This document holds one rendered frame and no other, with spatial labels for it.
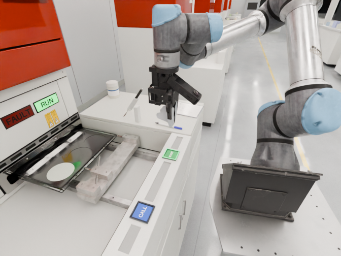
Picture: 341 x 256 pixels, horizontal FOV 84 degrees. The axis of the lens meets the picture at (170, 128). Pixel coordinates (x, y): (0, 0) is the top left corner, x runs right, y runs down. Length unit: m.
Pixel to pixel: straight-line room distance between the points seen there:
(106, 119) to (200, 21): 0.67
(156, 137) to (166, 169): 0.27
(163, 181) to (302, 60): 0.56
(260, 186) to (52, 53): 0.92
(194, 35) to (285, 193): 0.56
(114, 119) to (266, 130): 0.70
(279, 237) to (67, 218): 0.73
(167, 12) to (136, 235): 0.57
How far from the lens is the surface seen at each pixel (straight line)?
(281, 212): 0.81
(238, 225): 0.77
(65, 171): 0.88
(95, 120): 1.08
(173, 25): 0.54
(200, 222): 1.70
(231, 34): 0.77
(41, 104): 0.98
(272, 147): 0.71
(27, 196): 0.98
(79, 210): 0.84
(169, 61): 0.55
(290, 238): 0.82
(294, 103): 0.65
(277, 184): 0.70
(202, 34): 0.57
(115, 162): 0.88
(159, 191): 0.64
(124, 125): 0.99
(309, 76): 0.68
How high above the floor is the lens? 1.46
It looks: 33 degrees down
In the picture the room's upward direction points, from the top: straight up
